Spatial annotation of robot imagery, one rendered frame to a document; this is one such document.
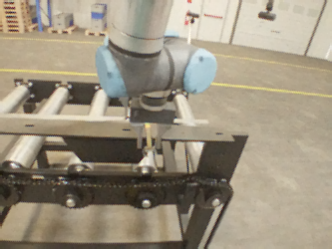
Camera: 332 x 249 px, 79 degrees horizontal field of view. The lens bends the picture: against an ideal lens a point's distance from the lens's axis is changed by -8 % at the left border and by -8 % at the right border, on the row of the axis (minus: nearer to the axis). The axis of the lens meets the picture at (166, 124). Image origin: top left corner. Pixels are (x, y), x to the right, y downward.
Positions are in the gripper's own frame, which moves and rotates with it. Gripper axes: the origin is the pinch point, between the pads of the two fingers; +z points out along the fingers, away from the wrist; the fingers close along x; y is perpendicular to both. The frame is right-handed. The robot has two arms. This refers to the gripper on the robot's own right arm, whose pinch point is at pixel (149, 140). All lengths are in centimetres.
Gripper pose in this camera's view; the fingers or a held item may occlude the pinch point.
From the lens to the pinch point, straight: 69.7
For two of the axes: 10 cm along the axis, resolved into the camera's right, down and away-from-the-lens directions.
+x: 9.9, 0.5, 1.6
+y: 1.1, 5.4, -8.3
